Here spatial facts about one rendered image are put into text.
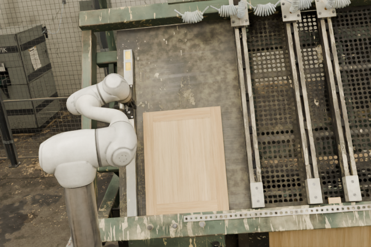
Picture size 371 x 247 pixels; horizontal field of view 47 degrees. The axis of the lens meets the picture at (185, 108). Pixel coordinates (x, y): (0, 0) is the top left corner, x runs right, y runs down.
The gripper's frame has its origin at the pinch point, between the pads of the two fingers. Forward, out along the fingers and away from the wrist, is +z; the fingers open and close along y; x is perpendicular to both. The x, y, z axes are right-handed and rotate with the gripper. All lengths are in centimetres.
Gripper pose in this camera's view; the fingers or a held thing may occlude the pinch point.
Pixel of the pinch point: (132, 106)
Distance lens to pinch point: 229.4
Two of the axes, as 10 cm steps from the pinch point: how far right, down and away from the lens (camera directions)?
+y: -0.6, -9.6, 2.7
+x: -9.9, 0.8, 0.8
